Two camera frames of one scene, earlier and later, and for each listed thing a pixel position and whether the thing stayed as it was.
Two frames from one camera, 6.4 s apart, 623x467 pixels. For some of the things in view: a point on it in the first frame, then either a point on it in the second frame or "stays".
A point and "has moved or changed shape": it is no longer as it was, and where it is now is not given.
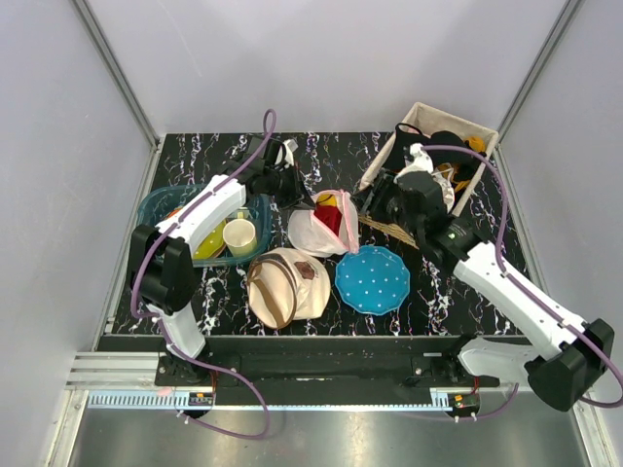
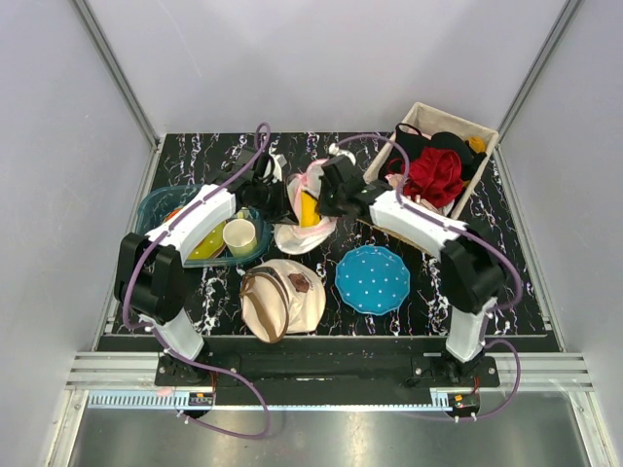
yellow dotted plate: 212,245 stays
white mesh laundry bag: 311,233 to 297,238
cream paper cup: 239,236 stays
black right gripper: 370,197 to 324,207
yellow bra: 327,199 has moved or changed shape
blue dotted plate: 374,279 stays
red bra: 330,216 to 434,175
